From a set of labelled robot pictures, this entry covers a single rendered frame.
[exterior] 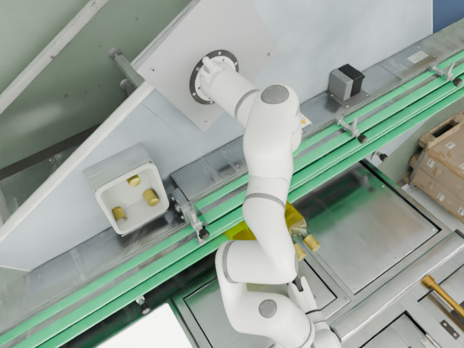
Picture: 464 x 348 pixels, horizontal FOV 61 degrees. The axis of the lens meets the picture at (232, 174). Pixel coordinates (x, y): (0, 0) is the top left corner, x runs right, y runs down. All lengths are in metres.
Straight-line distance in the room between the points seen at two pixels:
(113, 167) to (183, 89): 0.27
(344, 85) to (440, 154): 3.62
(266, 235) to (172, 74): 0.47
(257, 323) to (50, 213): 0.65
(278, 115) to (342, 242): 0.78
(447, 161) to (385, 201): 3.36
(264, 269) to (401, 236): 0.85
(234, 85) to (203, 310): 0.72
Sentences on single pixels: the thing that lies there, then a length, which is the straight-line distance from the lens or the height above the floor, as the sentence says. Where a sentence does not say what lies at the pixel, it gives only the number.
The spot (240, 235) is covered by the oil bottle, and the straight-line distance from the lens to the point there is 1.25.
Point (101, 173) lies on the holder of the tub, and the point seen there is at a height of 0.79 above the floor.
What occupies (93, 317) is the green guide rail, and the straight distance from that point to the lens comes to 1.31.
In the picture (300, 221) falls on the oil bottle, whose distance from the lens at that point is 1.28.
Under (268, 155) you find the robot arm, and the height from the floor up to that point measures 1.15.
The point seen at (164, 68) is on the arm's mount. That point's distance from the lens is 0.98.
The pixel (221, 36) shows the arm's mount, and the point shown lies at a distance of 1.04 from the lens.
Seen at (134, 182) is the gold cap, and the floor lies 0.81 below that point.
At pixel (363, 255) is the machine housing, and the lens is 1.46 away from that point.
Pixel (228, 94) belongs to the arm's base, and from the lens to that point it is 0.96.
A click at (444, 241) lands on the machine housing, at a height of 1.35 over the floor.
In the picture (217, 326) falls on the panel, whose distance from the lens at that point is 1.31.
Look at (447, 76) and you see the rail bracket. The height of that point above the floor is 0.96.
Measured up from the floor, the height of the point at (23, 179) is 0.16.
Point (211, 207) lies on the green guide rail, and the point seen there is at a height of 0.93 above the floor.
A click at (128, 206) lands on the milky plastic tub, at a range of 1.25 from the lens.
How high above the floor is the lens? 1.54
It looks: 33 degrees down
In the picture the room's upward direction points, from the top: 139 degrees clockwise
